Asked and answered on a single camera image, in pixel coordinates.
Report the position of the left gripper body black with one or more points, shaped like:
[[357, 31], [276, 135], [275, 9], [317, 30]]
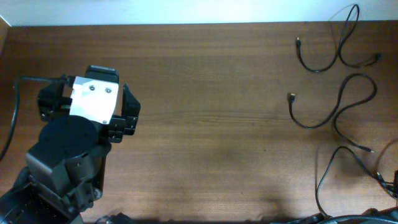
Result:
[[118, 130]]

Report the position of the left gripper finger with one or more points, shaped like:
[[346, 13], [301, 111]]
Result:
[[51, 102], [130, 106]]

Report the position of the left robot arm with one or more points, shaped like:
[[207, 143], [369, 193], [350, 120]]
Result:
[[64, 175]]

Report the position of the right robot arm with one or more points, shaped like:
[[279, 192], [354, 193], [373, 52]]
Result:
[[370, 216]]

